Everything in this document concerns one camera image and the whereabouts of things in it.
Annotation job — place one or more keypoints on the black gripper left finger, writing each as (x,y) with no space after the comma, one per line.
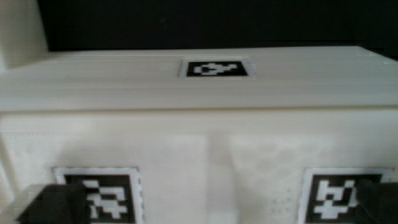
(60,206)

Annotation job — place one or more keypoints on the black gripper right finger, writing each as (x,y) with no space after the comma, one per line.
(378,207)

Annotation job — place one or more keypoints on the white cabinet body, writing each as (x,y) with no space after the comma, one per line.
(216,79)

